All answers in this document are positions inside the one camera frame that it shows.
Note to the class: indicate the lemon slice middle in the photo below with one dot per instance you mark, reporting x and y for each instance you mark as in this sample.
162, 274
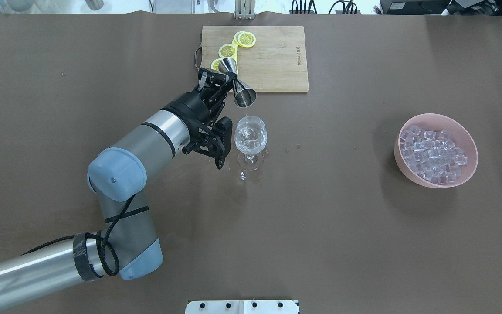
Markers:
228, 51

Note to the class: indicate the pile of clear ice cubes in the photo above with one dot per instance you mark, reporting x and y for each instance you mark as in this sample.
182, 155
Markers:
432, 155

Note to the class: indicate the pink plastic bowl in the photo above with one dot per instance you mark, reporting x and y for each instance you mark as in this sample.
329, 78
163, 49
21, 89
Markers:
459, 134

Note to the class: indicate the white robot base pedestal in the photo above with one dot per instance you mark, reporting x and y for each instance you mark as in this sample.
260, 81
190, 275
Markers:
243, 307

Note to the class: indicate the lemon slice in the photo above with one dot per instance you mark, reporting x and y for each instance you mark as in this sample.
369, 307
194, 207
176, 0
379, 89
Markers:
228, 51
215, 64
245, 39

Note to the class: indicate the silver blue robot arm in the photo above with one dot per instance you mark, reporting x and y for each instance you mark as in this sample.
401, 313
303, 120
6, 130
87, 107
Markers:
128, 246

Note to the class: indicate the steel double jigger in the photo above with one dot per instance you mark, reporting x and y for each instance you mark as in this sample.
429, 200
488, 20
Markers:
244, 96

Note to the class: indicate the bamboo cutting board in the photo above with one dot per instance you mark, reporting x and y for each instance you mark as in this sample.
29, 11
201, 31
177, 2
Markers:
277, 62

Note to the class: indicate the lemon slice near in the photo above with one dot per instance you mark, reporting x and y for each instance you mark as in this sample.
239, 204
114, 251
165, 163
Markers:
215, 64

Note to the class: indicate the lemon slice far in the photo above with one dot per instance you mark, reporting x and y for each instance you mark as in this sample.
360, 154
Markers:
245, 39

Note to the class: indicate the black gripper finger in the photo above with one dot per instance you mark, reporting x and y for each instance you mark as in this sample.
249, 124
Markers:
213, 101
217, 81

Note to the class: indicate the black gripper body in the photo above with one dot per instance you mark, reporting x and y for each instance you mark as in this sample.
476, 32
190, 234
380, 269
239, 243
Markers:
191, 106

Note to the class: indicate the yellow plastic knife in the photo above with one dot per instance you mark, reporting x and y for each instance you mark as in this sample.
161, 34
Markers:
236, 47

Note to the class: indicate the clear wine glass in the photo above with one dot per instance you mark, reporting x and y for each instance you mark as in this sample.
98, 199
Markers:
251, 139

